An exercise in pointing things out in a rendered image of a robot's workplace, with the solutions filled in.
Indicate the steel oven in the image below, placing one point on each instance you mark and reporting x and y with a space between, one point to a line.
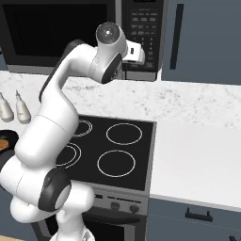
119 216

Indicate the black oven knob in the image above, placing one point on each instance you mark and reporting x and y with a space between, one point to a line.
134 208
115 205

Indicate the blue-grey drawer front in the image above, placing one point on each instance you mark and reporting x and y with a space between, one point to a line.
175 212

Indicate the black hob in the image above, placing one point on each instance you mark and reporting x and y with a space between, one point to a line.
122 150

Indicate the blue-grey wall cupboard door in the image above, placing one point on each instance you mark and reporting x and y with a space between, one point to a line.
210 40

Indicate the black microwave door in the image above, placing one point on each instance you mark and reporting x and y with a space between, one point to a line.
47 28

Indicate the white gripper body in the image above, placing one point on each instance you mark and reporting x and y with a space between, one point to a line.
136 57

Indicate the black and steel microwave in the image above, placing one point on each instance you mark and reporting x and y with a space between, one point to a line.
142 22

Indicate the blue-grey base cupboard door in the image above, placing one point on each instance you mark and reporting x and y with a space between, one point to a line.
188 232

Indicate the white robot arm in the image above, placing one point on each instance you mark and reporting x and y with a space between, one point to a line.
47 138

